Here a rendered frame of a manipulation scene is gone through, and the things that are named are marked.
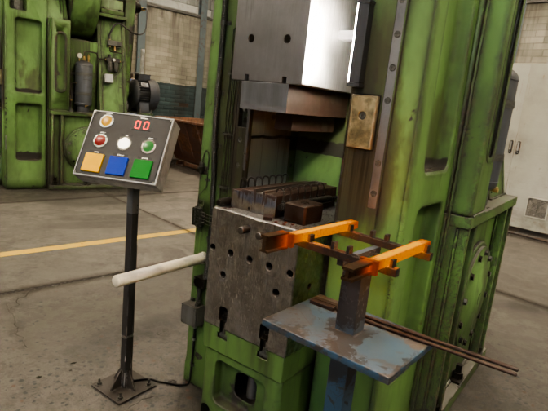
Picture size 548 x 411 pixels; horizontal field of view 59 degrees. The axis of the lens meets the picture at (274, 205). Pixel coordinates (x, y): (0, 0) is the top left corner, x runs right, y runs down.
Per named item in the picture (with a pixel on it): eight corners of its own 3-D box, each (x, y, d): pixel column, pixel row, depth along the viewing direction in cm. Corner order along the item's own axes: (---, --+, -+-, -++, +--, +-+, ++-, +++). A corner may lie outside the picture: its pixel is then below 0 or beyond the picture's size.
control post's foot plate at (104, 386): (118, 408, 201) (119, 388, 199) (87, 386, 213) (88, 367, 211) (159, 386, 218) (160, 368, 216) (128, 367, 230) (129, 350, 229)
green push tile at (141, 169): (147, 179, 178) (152, 160, 180) (128, 176, 179) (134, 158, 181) (149, 181, 180) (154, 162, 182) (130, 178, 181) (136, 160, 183)
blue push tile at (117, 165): (122, 176, 180) (128, 157, 182) (104, 173, 181) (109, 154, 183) (124, 177, 182) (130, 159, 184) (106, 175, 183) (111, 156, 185)
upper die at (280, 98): (285, 113, 159) (289, 84, 157) (239, 108, 170) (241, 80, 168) (346, 118, 192) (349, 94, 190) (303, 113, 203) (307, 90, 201)
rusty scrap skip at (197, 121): (211, 178, 780) (215, 125, 763) (151, 161, 911) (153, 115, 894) (265, 177, 864) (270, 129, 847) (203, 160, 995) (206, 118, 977)
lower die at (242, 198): (274, 218, 166) (276, 193, 164) (230, 205, 177) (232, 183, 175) (333, 205, 199) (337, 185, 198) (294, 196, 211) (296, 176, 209)
